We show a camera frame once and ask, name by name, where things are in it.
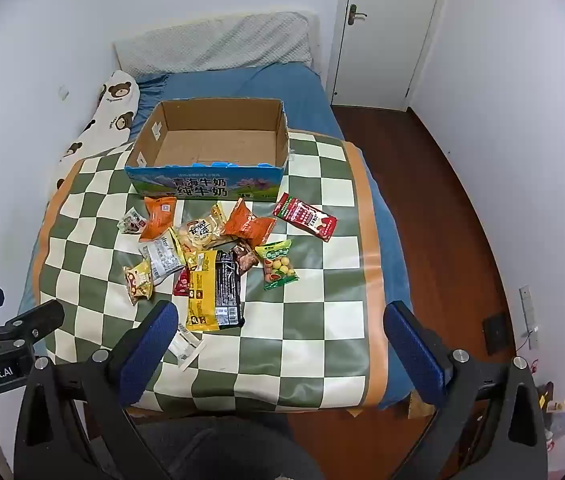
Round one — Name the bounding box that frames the grey textured pillow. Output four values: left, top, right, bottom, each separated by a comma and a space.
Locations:
114, 11, 313, 78

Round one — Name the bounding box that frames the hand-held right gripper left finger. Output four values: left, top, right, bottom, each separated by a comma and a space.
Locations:
12, 300, 180, 480

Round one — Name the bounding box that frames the white bear print pillow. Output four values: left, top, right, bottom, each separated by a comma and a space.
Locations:
52, 70, 140, 191

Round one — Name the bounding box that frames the small yellow snack packet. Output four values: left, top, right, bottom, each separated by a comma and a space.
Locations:
123, 259, 156, 306

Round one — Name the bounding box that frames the black snack packet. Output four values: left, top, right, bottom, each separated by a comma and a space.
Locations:
214, 249, 246, 328

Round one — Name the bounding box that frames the green checkered blanket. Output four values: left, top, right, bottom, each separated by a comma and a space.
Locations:
32, 130, 388, 413

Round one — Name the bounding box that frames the white door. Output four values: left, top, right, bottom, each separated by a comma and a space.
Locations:
329, 0, 450, 111

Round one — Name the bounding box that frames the black box on floor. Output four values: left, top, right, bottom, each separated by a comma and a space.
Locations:
482, 312, 510, 356

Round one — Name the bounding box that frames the long yellow snack packet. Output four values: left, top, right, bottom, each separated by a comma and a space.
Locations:
185, 250, 220, 332

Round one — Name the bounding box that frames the flat orange snack packet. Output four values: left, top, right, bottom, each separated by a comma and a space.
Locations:
140, 196, 178, 242

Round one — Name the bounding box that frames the small white snack packet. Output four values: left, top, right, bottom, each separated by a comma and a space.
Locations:
121, 207, 147, 235

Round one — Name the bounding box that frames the orange snack packet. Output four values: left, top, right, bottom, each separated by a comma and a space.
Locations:
140, 196, 178, 242
221, 199, 277, 247

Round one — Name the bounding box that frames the white power strip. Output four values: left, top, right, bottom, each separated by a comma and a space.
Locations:
519, 285, 540, 351

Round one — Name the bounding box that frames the bed with blue sheet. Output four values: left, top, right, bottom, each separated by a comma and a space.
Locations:
15, 62, 415, 411

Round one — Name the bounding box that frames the clear white snack packet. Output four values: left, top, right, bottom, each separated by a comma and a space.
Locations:
165, 325, 206, 372

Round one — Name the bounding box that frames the printed blue cardboard box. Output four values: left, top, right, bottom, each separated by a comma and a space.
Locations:
125, 98, 290, 202

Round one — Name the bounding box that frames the small dark red snack packet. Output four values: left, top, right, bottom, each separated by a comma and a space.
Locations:
172, 266, 192, 297

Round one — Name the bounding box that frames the grey white snack packet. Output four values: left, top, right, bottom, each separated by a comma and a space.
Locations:
137, 230, 186, 283

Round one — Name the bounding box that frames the green snack packet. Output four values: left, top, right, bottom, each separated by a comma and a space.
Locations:
255, 240, 299, 292

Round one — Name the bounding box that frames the clear biscuit packet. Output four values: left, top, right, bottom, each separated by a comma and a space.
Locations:
175, 202, 227, 253

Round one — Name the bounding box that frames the pile of small clutter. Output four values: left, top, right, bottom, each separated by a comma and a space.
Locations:
537, 382, 565, 451

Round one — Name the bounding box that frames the brown snack packet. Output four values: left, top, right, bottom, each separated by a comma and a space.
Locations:
230, 240, 260, 276

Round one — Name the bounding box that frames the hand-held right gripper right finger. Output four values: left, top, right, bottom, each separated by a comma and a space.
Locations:
383, 301, 548, 480

